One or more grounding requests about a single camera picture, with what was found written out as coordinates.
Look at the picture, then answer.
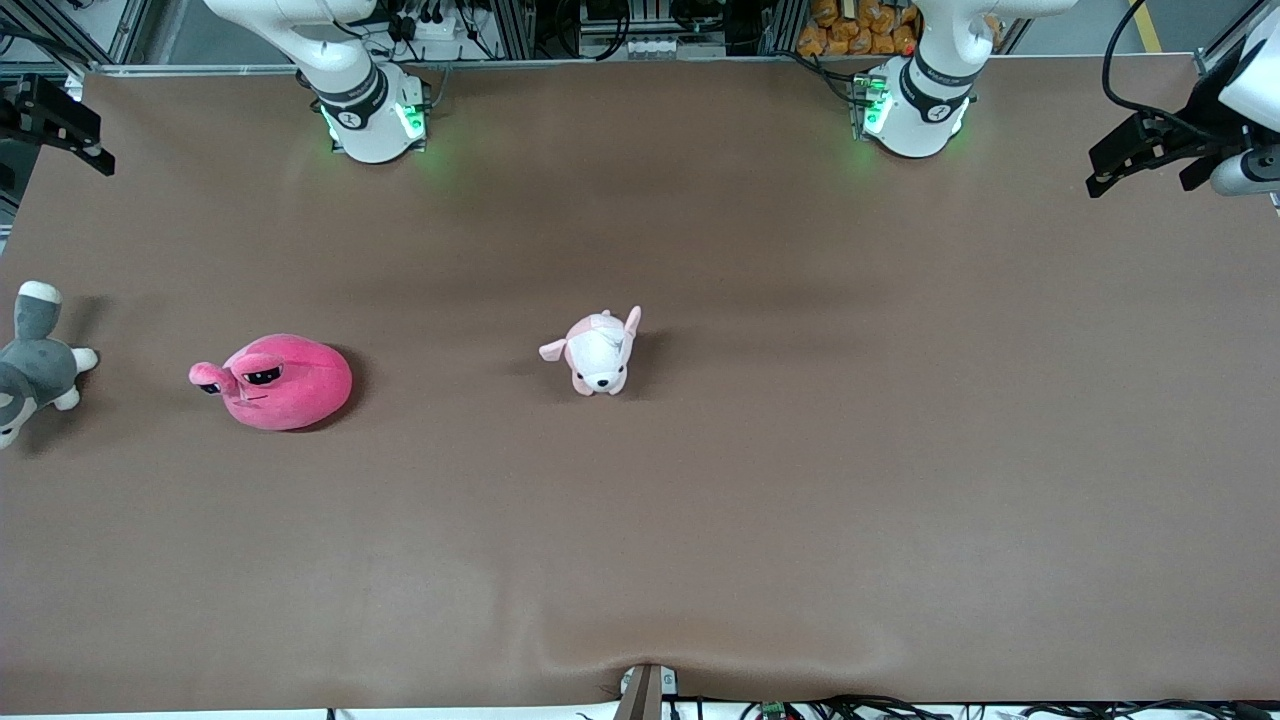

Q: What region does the hot pink round plush toy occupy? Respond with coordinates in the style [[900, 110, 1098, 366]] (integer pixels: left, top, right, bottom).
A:
[[189, 334, 353, 432]]

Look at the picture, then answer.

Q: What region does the grey white plush husky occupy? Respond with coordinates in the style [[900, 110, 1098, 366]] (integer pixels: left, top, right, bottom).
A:
[[0, 281, 99, 450]]

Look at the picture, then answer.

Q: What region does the bag of orange items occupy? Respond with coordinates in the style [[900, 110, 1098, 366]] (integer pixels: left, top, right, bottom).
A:
[[797, 0, 1001, 57]]

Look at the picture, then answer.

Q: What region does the white power strip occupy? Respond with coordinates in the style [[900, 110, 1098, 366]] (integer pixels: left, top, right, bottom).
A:
[[580, 35, 726, 59]]

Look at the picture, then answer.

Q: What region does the pale pink white plush dog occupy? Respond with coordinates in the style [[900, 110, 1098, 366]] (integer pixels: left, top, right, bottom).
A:
[[539, 306, 642, 397]]

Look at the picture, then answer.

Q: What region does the brown table mat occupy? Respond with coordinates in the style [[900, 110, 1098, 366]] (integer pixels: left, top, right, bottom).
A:
[[0, 55, 1280, 713]]

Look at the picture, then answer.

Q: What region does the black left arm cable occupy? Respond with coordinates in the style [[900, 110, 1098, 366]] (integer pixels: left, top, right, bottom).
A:
[[1102, 0, 1196, 119]]

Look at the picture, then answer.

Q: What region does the aluminium table frame rail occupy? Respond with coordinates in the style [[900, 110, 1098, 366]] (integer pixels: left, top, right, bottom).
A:
[[65, 55, 861, 79]]

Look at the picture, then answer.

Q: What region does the black cable bundle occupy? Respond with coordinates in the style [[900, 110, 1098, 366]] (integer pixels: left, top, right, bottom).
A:
[[740, 695, 1280, 720]]

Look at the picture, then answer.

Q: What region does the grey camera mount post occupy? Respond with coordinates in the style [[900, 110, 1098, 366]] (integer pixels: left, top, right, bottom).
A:
[[612, 663, 679, 720]]

